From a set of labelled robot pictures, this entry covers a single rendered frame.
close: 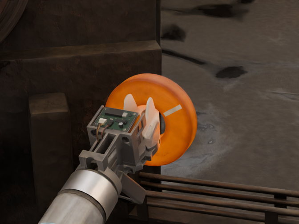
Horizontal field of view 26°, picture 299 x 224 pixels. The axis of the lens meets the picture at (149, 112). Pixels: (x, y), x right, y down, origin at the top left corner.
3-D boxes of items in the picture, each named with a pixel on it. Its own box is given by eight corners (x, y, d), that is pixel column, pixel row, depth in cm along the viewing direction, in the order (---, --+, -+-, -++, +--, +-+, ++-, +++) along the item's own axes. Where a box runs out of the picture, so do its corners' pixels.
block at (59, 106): (34, 191, 143) (26, 91, 132) (71, 186, 144) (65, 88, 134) (37, 218, 133) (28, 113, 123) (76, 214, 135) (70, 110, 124)
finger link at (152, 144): (167, 123, 101) (146, 161, 95) (168, 131, 102) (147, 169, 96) (139, 118, 103) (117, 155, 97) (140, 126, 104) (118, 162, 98)
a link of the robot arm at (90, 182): (110, 233, 89) (58, 219, 92) (123, 209, 92) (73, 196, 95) (102, 195, 84) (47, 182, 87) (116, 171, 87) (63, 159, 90)
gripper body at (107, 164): (148, 110, 94) (115, 166, 86) (154, 153, 100) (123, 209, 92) (102, 101, 97) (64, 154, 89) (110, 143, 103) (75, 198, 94)
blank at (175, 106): (143, 171, 113) (135, 180, 110) (95, 96, 111) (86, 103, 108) (215, 137, 105) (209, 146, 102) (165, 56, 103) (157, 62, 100)
